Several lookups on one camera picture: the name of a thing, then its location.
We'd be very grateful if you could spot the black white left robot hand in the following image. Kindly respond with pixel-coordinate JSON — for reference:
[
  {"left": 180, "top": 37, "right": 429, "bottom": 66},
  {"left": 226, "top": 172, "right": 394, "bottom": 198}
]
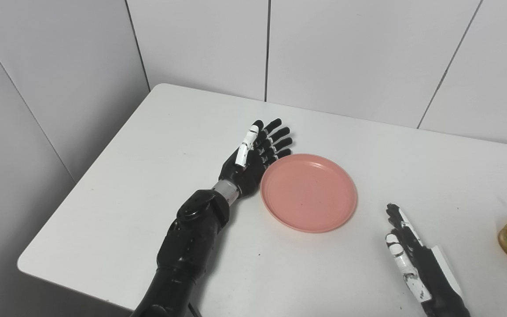
[{"left": 218, "top": 118, "right": 294, "bottom": 199}]

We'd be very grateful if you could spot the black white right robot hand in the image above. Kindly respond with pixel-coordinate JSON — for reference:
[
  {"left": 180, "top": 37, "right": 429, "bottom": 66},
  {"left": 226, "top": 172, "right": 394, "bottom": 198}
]
[{"left": 385, "top": 203, "right": 472, "bottom": 317}]

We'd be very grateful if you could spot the pink round plate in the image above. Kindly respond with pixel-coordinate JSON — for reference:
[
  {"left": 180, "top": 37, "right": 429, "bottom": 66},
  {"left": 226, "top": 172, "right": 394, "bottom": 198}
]
[{"left": 261, "top": 154, "right": 358, "bottom": 233}]

